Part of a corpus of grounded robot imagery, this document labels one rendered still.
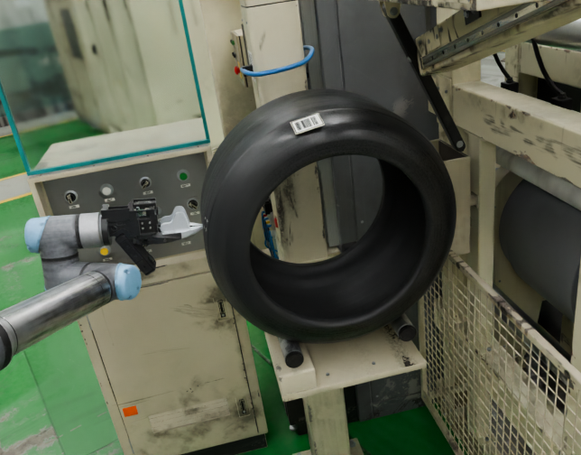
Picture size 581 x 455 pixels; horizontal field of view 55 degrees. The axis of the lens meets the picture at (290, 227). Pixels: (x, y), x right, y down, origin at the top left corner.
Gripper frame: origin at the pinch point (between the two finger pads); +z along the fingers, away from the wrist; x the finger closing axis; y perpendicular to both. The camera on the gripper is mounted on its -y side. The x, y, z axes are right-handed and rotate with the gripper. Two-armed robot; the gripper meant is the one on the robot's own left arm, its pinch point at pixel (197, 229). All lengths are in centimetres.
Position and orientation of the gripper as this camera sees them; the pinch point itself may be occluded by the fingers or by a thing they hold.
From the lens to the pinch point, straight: 128.0
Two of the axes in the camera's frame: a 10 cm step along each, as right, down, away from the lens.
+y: -0.1, -9.1, -4.0
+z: 9.8, -0.9, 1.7
